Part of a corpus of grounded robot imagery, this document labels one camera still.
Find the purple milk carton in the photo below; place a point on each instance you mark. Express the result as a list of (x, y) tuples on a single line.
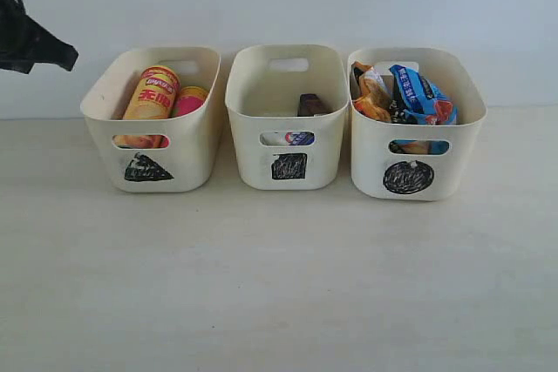
[(311, 105)]

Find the pink Lays chip can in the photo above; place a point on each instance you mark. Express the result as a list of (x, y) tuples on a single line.
[(187, 100)]

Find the white blue milk carton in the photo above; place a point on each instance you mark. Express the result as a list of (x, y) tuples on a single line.
[(287, 138)]

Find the cream bin with triangle mark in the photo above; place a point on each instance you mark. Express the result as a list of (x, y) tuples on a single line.
[(193, 139)]

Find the cream bin with square mark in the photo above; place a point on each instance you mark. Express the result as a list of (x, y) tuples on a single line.
[(263, 90)]

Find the cream bin with circle mark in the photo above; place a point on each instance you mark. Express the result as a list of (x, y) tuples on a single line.
[(379, 171)]

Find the blue chip bag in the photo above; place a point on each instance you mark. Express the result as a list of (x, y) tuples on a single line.
[(418, 101)]

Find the orange chip bag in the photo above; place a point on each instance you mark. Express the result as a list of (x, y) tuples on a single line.
[(369, 93)]

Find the yellow Lays chip can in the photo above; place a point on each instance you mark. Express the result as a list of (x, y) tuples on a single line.
[(153, 98)]

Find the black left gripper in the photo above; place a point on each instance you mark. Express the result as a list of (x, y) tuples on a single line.
[(17, 29)]

